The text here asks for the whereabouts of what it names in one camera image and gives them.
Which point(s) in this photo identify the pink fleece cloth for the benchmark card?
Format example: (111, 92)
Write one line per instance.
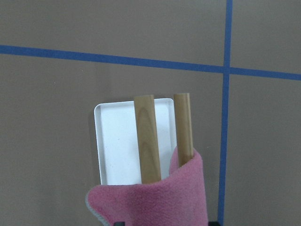
(178, 200)

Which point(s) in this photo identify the left wooden rack bar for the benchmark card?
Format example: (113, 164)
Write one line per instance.
(147, 139)

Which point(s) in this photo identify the white rack tray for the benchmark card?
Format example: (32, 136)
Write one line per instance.
(117, 143)

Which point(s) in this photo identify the wooden rack bar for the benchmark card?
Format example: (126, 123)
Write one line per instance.
(147, 139)
(183, 124)

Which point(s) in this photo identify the right wooden rack bar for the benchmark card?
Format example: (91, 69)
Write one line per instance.
(183, 124)

